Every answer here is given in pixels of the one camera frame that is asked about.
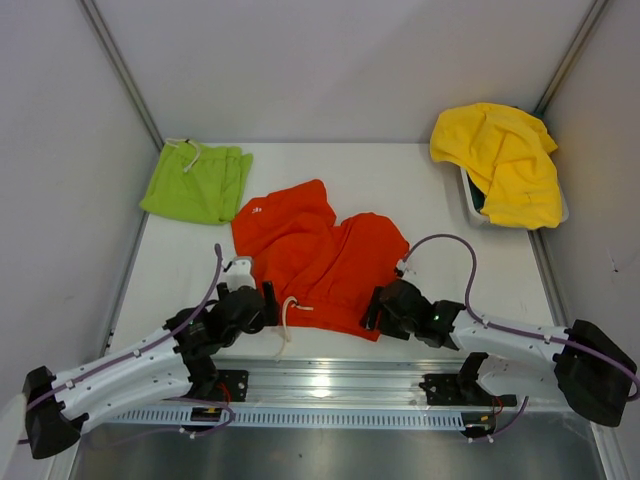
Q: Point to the aluminium corner post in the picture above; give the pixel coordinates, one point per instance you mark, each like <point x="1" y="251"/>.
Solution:
<point x="585" y="31"/>
<point x="109" y="45"/>

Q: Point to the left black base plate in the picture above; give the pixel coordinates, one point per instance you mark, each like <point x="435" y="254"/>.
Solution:
<point x="231" y="386"/>

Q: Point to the left aluminium corner post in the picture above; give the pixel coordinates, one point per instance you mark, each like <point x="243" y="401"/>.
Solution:
<point x="109" y="45"/>

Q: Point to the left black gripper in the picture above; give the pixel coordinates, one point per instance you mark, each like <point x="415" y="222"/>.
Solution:
<point x="268" y="316"/>

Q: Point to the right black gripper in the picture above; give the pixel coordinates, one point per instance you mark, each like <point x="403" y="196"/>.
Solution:
<point x="368" y="320"/>

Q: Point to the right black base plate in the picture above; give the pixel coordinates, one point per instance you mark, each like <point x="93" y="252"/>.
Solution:
<point x="445" y="389"/>

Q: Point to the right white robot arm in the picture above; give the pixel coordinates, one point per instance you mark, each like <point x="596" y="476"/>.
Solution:
<point x="579" y="366"/>

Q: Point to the yellow shorts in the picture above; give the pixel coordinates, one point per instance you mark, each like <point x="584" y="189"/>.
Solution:
<point x="506" y="152"/>

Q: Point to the white plastic bin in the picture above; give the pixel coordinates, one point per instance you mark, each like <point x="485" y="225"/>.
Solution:
<point x="474" y="201"/>

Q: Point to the orange shorts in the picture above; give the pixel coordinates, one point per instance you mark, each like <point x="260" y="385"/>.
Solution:
<point x="323" y="271"/>

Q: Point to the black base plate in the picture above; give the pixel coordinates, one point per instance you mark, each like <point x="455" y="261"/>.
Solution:
<point x="231" y="386"/>
<point x="445" y="389"/>

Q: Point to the lime green shorts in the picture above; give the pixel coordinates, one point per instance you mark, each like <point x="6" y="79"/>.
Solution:
<point x="196" y="183"/>

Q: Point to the right aluminium corner post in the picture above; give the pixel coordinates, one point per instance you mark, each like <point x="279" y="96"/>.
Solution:
<point x="585" y="31"/>

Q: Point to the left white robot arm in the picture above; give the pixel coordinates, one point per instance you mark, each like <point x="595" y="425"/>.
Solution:
<point x="174" y="361"/>

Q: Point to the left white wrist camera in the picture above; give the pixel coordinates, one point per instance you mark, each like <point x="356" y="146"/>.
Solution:
<point x="238" y="274"/>

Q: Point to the white slotted cable duct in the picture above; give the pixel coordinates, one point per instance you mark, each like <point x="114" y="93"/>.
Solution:
<point x="198" y="416"/>

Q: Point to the aluminium mounting rail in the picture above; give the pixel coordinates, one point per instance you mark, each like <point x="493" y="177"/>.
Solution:
<point x="337" y="384"/>

